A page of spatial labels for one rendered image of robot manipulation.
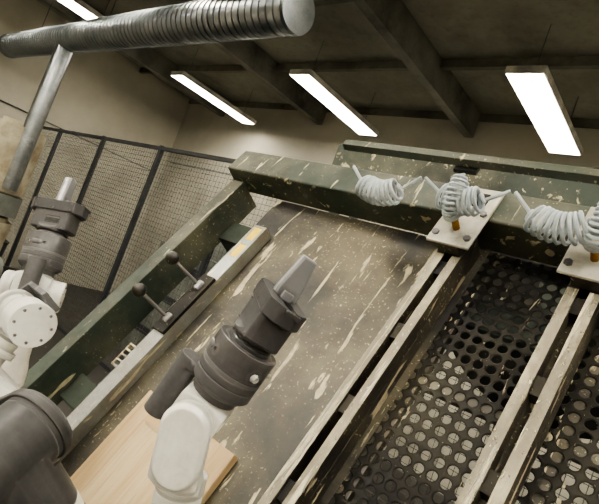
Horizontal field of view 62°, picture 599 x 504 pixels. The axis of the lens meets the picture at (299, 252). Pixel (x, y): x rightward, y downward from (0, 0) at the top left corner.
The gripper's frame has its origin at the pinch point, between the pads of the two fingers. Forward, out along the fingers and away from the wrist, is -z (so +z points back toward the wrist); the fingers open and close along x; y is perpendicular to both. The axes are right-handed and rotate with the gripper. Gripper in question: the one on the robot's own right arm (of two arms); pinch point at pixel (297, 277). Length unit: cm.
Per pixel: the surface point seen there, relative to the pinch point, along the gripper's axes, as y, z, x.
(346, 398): 28.7, 16.2, 19.9
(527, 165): 32, -39, 22
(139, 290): -11, 32, 65
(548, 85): 182, -207, 306
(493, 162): 29, -37, 28
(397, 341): 32.9, 2.2, 24.2
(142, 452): 7, 54, 38
